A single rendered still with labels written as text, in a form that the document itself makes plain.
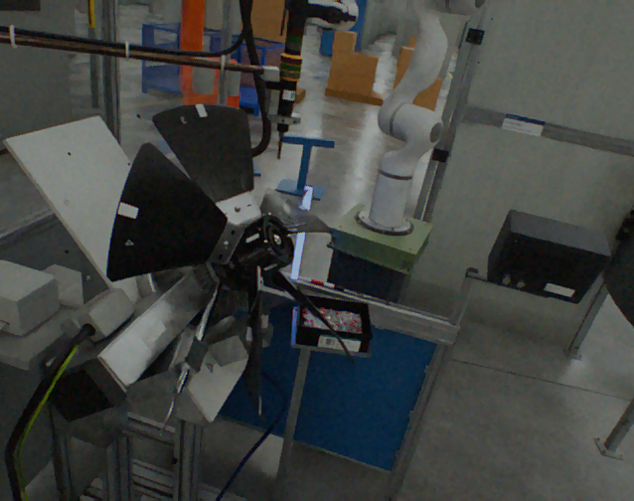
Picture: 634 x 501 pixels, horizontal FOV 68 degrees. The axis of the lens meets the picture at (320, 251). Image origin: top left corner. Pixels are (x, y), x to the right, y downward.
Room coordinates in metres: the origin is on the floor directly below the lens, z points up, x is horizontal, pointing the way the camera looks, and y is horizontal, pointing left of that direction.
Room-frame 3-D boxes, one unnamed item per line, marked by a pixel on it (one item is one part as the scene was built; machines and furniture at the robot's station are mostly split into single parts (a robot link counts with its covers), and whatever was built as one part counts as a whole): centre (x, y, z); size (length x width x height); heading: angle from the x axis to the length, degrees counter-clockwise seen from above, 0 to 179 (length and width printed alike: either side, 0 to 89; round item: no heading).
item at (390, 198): (1.61, -0.21, 1.10); 0.19 x 0.19 x 0.18
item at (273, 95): (0.99, 0.14, 1.50); 0.09 x 0.07 x 0.10; 115
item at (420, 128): (1.59, -0.23, 1.31); 0.19 x 0.12 x 0.24; 46
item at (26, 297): (0.90, 0.73, 0.92); 0.17 x 0.16 x 0.11; 80
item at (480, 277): (1.24, -0.56, 1.04); 0.24 x 0.03 x 0.03; 80
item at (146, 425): (0.90, 0.37, 0.56); 0.19 x 0.04 x 0.04; 80
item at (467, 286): (1.26, -0.46, 0.96); 0.03 x 0.03 x 0.20; 80
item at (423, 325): (1.33, -0.03, 0.82); 0.90 x 0.04 x 0.08; 80
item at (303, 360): (1.15, -0.01, 0.40); 0.03 x 0.03 x 0.80; 5
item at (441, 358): (1.26, -0.46, 0.39); 0.04 x 0.04 x 0.78; 80
